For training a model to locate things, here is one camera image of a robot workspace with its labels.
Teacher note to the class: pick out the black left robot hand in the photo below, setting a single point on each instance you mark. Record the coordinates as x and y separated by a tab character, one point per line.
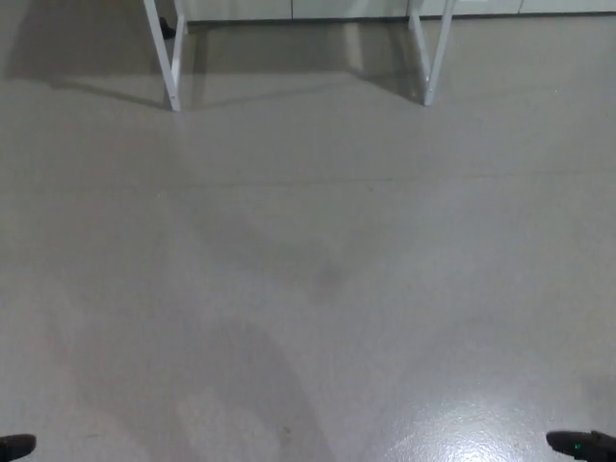
17	445

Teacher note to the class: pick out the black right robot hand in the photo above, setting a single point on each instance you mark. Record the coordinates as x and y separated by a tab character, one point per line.
582	447

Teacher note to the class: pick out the small black floor object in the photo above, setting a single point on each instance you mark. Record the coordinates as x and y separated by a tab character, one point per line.
167	28

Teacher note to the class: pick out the white low cabinet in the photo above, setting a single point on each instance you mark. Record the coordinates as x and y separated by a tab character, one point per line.
337	8

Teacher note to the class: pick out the white table leg frame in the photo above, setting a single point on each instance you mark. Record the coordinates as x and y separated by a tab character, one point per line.
435	62
174	72

